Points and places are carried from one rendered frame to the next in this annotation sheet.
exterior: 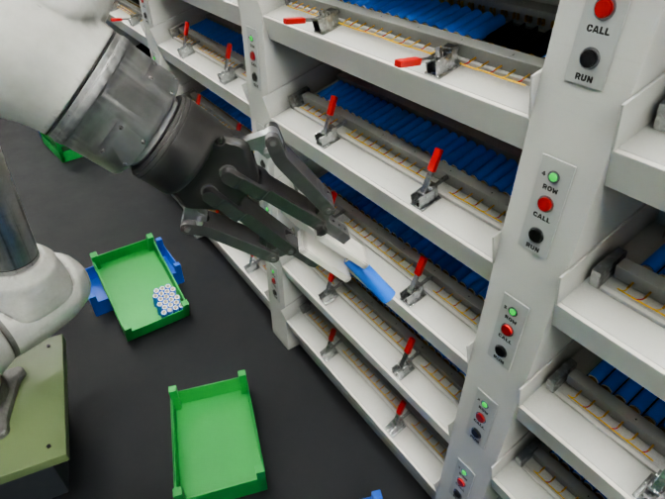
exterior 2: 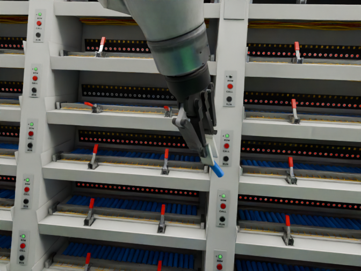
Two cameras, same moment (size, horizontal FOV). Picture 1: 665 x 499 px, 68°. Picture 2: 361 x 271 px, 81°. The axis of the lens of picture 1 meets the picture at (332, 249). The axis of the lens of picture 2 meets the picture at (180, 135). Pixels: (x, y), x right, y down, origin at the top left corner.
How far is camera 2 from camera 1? 52 cm
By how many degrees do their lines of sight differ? 60
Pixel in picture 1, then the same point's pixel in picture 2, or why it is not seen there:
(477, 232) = (194, 175)
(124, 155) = (203, 59)
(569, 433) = (255, 240)
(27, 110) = (194, 14)
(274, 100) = (45, 156)
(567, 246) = (237, 157)
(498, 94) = not seen: hidden behind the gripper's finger
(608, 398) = (254, 222)
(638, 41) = (240, 92)
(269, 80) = (44, 145)
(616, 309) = (251, 178)
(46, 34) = not seen: outside the picture
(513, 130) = not seen: hidden behind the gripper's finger
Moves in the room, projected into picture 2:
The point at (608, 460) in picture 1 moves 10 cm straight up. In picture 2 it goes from (271, 241) to (273, 211)
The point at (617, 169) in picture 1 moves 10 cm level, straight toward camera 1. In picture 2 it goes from (244, 127) to (264, 126)
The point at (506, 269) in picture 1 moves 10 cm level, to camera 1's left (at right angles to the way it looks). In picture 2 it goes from (216, 179) to (199, 183)
